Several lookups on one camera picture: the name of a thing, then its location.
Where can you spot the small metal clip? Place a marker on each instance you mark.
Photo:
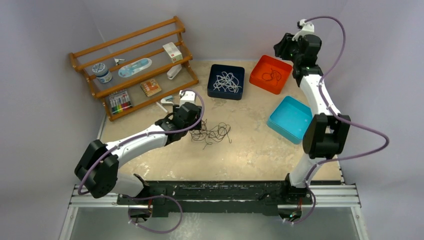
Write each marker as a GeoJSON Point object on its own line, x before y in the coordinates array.
{"type": "Point", "coordinates": [119, 61]}

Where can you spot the orange patterned small pack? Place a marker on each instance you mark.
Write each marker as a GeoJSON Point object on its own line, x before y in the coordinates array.
{"type": "Point", "coordinates": [150, 87]}

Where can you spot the cyan square tray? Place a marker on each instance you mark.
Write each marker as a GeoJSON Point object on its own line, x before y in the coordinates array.
{"type": "Point", "coordinates": [291, 119]}

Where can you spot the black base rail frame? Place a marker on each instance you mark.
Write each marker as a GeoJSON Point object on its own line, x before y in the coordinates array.
{"type": "Point", "coordinates": [269, 198]}

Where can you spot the white red small box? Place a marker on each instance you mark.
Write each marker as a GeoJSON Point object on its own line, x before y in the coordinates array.
{"type": "Point", "coordinates": [173, 52]}

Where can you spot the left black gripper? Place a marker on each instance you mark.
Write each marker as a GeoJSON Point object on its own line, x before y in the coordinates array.
{"type": "Point", "coordinates": [197, 127]}

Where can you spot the wooden three-tier rack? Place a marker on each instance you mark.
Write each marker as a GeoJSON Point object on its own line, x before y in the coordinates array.
{"type": "Point", "coordinates": [144, 43]}

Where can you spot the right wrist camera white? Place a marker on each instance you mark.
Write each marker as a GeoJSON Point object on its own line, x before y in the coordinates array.
{"type": "Point", "coordinates": [305, 28]}

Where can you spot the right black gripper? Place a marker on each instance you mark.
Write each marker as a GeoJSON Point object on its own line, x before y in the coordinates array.
{"type": "Point", "coordinates": [280, 49]}

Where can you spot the oval blue white package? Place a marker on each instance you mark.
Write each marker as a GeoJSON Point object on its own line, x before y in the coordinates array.
{"type": "Point", "coordinates": [134, 67]}

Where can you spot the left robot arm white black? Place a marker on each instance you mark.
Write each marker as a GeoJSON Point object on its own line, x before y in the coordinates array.
{"type": "Point", "coordinates": [98, 168]}

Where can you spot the dark navy square tray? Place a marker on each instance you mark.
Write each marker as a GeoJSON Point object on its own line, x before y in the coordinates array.
{"type": "Point", "coordinates": [226, 82]}

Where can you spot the orange square tray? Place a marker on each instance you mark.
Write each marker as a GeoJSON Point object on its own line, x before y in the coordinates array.
{"type": "Point", "coordinates": [270, 74]}

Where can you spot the coloured marker set pack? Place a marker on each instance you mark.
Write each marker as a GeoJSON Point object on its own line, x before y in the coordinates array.
{"type": "Point", "coordinates": [120, 102]}

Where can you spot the blue white round jar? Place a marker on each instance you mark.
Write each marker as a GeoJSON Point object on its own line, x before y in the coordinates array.
{"type": "Point", "coordinates": [102, 73]}

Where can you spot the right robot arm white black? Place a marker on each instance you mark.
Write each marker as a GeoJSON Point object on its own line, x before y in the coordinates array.
{"type": "Point", "coordinates": [327, 132]}

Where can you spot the small blue white stapler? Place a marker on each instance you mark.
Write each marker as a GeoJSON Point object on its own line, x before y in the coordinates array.
{"type": "Point", "coordinates": [167, 101]}

